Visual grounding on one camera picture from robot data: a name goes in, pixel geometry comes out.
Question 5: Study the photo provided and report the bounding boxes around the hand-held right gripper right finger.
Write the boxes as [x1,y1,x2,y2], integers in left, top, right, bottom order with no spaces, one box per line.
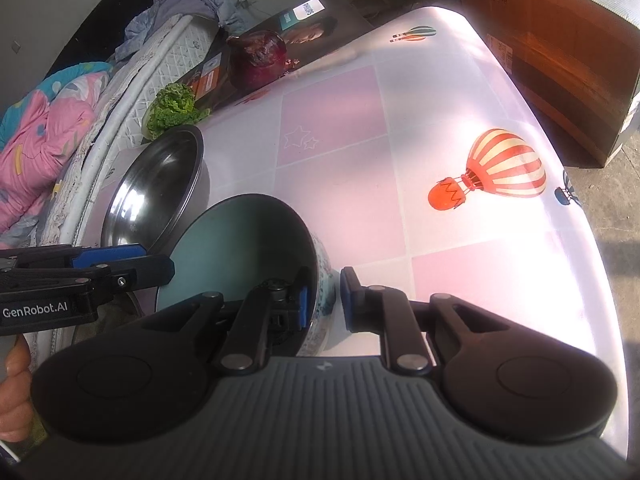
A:
[340,266,511,376]

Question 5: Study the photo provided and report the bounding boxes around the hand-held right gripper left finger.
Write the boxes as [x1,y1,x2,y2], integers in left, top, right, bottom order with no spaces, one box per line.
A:
[132,266,311,376]

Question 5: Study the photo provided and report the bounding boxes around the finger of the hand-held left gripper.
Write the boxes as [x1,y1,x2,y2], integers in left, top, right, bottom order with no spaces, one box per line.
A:
[0,243,149,274]
[0,254,175,295]

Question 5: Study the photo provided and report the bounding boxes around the teal patterned ceramic bowl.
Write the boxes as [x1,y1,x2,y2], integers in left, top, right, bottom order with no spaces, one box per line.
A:
[156,194,337,358]

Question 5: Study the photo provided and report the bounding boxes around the person's left hand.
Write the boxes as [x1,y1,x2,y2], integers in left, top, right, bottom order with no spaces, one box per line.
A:
[0,335,34,443]

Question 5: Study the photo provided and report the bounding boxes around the balloon print tablecloth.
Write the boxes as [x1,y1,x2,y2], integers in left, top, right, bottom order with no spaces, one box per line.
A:
[112,6,628,461]

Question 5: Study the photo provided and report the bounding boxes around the pink patterned blanket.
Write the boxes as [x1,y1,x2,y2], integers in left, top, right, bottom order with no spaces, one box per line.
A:
[0,61,113,233]

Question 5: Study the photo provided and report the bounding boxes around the green leafy lettuce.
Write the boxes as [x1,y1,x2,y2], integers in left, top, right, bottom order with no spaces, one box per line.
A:
[144,83,212,142]

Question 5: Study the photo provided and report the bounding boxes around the white quilted mattress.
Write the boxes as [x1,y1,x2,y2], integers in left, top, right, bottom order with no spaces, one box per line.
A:
[25,12,228,351]

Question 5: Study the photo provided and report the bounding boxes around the dark panel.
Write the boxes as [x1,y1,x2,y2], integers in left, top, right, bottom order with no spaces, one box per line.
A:
[45,0,196,78]

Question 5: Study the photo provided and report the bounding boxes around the grey blue clothing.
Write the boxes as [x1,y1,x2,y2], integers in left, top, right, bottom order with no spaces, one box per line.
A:
[116,0,251,61]

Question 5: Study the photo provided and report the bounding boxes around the dark printed cardboard box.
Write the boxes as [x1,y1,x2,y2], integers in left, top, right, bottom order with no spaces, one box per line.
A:
[180,0,386,113]

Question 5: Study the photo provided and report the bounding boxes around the brown cardboard box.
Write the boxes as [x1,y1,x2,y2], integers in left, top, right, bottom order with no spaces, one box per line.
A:
[452,0,640,168]

